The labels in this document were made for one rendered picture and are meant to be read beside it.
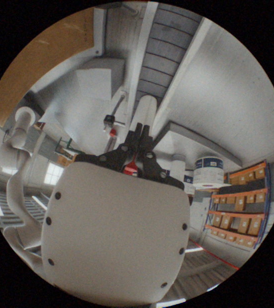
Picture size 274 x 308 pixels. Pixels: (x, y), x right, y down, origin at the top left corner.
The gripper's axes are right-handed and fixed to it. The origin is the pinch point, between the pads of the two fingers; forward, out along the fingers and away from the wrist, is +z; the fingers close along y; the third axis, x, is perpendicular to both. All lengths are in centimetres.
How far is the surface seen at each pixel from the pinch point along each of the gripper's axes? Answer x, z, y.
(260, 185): -56, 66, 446
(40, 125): -183, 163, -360
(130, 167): -7.2, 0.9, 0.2
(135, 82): 4.8, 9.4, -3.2
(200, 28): 19.4, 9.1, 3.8
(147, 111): -1.8, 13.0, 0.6
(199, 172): -26, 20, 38
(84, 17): 20.5, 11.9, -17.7
